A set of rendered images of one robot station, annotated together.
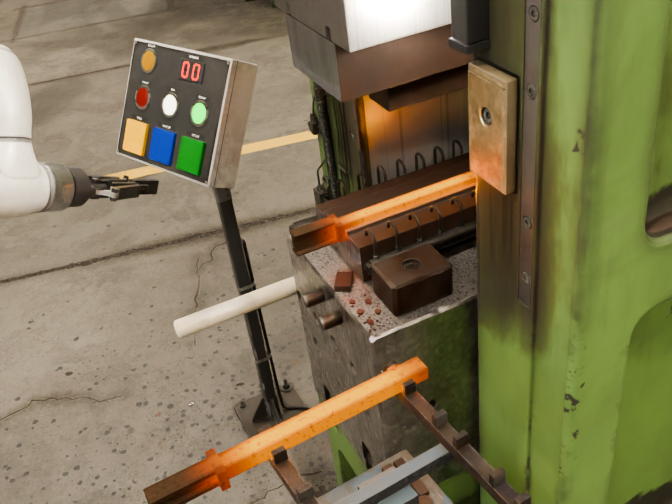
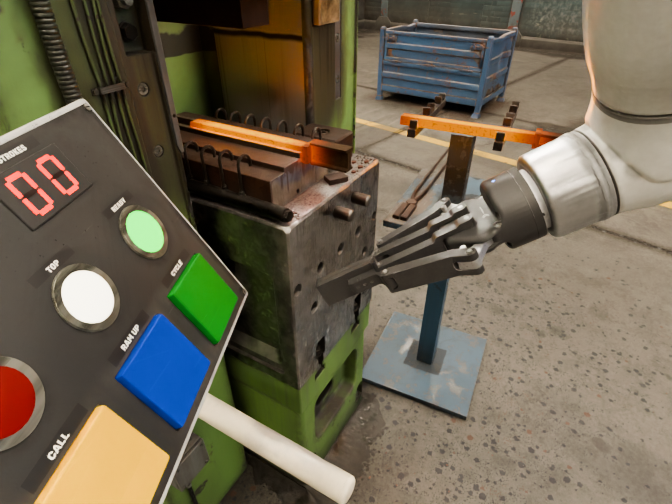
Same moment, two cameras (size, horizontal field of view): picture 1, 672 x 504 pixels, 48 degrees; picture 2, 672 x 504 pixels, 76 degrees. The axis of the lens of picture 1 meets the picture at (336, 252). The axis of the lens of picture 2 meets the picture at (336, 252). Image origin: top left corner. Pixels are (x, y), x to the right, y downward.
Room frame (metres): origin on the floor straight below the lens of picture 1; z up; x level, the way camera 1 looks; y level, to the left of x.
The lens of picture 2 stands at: (1.65, 0.66, 1.32)
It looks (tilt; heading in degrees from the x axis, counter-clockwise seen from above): 35 degrees down; 231
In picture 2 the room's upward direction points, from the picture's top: straight up
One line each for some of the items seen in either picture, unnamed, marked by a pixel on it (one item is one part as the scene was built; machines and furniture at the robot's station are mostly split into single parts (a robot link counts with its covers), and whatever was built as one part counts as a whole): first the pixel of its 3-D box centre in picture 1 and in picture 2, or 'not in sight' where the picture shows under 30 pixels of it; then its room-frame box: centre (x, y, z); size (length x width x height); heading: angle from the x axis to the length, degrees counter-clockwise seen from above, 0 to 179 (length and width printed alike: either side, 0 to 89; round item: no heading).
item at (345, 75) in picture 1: (423, 24); not in sight; (1.28, -0.20, 1.32); 0.42 x 0.20 x 0.10; 111
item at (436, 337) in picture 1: (456, 319); (248, 241); (1.23, -0.23, 0.69); 0.56 x 0.38 x 0.45; 111
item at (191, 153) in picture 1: (192, 155); (203, 298); (1.54, 0.29, 1.01); 0.07 x 0.05 x 0.07; 46
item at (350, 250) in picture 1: (432, 203); (222, 153); (1.28, -0.20, 0.96); 0.42 x 0.20 x 0.09; 111
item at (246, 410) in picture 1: (271, 404); not in sight; (1.70, 0.27, 0.05); 0.22 x 0.22 x 0.09; 21
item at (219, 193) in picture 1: (242, 279); not in sight; (1.69, 0.26, 0.54); 0.04 x 0.04 x 1.08; 21
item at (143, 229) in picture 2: (199, 113); (144, 231); (1.57, 0.25, 1.09); 0.05 x 0.03 x 0.04; 21
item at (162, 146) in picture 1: (163, 146); (165, 370); (1.61, 0.36, 1.01); 0.07 x 0.05 x 0.07; 46
